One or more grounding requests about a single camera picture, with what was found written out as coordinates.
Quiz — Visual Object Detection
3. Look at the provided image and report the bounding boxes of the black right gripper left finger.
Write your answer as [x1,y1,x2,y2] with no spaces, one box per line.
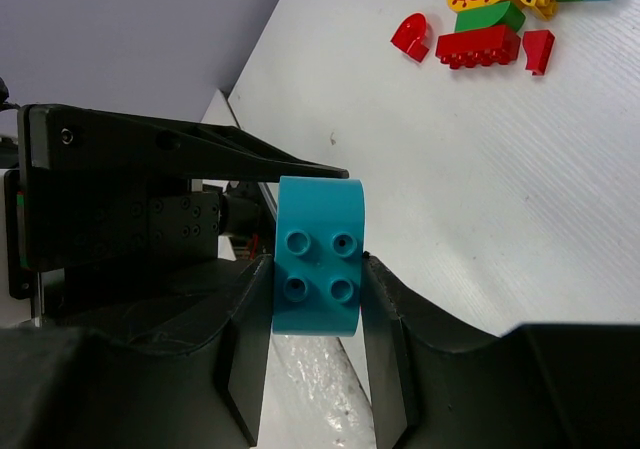
[1,256,274,448]

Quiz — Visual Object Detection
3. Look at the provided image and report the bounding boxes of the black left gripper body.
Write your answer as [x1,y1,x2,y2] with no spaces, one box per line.
[3,102,271,328]

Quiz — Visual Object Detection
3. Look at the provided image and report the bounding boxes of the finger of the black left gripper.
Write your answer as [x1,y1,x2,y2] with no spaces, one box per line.
[19,104,349,182]

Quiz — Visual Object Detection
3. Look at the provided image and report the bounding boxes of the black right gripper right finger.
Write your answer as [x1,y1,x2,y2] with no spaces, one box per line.
[362,255,639,448]

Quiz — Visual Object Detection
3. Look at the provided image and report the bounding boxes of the teal oval lego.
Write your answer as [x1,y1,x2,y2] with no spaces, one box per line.
[272,177,365,337]

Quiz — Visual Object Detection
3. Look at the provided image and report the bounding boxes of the small red curved lego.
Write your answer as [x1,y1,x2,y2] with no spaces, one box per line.
[522,29,555,76]

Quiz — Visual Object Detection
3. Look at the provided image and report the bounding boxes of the long red lego brick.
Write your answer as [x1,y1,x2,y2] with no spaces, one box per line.
[435,24,521,70]

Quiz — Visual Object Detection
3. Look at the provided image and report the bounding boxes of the red arch lego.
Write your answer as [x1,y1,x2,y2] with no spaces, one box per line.
[390,13,431,63]

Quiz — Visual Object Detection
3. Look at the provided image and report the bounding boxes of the green curved lego brick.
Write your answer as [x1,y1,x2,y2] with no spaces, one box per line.
[454,1,526,33]

